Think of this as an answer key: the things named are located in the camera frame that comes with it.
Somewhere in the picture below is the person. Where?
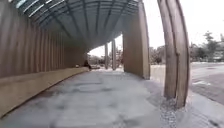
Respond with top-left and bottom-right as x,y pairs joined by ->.
82,59 -> 93,71

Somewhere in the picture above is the grey concrete pavement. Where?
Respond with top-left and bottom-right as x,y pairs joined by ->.
0,68 -> 224,128

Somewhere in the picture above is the gravel strip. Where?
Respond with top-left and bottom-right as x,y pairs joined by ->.
156,96 -> 183,128

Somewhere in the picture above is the wooden shelter with glazed roof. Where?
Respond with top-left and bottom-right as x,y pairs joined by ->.
0,0 -> 192,109

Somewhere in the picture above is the long wooden bench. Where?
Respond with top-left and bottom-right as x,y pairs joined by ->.
0,66 -> 90,118

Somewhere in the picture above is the row of trees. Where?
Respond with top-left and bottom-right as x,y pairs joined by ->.
87,30 -> 224,66

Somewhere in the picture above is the grey asphalt road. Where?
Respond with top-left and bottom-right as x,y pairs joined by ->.
189,62 -> 224,106

